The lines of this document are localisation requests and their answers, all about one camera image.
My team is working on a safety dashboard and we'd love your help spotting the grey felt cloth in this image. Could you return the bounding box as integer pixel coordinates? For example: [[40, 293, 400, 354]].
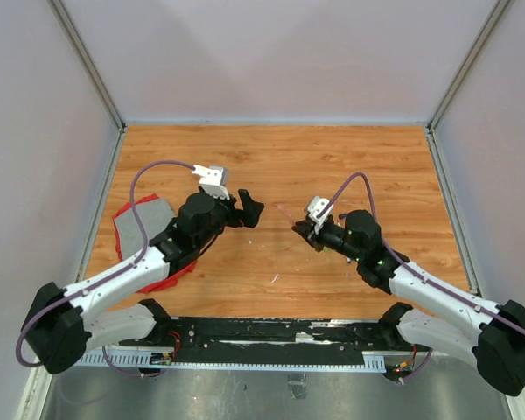
[[112, 194, 175, 261]]

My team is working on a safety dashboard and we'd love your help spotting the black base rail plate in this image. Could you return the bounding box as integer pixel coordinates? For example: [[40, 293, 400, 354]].
[[119, 317, 413, 366]]

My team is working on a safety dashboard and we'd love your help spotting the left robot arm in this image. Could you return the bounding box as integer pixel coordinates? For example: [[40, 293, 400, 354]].
[[18, 188, 264, 375]]

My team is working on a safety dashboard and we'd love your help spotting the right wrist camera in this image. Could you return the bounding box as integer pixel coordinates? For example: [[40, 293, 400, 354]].
[[305, 196, 333, 234]]

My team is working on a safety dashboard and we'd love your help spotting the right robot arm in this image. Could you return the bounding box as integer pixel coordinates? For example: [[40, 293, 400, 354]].
[[292, 210, 525, 396]]

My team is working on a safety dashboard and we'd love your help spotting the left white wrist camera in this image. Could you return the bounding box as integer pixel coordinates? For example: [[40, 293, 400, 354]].
[[192, 164, 229, 200]]

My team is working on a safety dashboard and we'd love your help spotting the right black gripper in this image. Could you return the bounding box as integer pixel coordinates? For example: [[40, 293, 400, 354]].
[[292, 217, 363, 263]]

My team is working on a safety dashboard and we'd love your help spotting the red cloth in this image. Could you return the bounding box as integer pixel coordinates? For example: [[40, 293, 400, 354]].
[[112, 194, 197, 294]]

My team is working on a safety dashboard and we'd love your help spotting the grey slotted cable duct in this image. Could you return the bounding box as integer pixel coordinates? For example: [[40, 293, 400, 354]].
[[73, 351, 387, 373]]

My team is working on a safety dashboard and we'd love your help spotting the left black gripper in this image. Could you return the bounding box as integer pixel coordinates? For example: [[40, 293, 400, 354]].
[[196, 185, 264, 249]]

